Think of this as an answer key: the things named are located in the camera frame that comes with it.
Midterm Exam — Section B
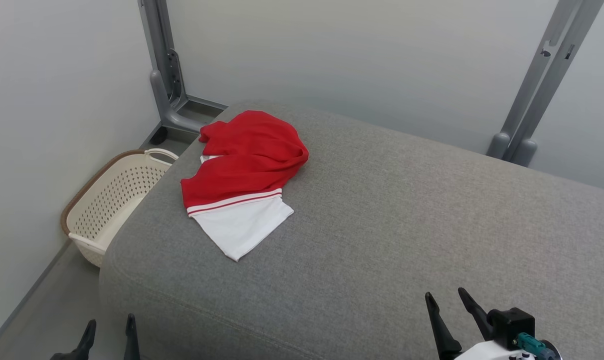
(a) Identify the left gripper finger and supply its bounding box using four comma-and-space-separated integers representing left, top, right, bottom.
123, 313, 142, 360
49, 319, 97, 360

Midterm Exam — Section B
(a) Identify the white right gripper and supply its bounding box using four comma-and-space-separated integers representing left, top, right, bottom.
424, 287, 538, 360

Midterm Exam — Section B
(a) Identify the red and white t-shirt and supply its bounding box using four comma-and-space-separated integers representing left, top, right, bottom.
180, 110, 310, 262

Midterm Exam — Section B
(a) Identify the cream perforated laundry basket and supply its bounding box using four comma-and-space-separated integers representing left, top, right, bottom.
60, 148, 179, 268

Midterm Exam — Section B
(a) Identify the grey metal double frame post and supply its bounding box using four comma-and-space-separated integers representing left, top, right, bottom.
486, 0, 604, 167

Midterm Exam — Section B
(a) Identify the grey metal corner frame post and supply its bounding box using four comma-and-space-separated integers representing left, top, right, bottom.
138, 0, 228, 146

